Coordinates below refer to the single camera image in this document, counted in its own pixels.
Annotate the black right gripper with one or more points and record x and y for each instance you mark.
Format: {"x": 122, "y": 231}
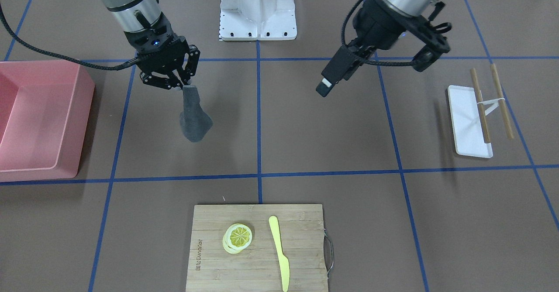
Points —
{"x": 162, "y": 63}

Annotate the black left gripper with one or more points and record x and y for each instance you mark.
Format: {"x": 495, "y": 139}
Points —
{"x": 374, "y": 29}

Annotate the grey cleaning cloth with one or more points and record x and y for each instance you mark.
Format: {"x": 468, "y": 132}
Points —
{"x": 194, "y": 121}

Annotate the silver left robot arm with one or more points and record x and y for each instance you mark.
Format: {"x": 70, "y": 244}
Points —
{"x": 379, "y": 23}

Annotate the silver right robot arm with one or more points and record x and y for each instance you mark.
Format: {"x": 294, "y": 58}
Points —
{"x": 133, "y": 16}

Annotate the pink plastic bin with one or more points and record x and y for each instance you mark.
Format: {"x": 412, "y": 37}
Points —
{"x": 45, "y": 106}

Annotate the yellow plastic knife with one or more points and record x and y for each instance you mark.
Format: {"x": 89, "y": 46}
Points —
{"x": 284, "y": 264}

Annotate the lemon slice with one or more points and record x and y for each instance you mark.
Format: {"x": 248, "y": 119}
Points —
{"x": 237, "y": 238}

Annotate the bamboo cutting board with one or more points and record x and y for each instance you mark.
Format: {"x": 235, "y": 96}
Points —
{"x": 256, "y": 268}

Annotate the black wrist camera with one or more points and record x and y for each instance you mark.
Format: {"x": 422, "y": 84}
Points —
{"x": 342, "y": 66}

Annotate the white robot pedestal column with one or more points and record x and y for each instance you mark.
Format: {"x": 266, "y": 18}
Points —
{"x": 251, "y": 20}

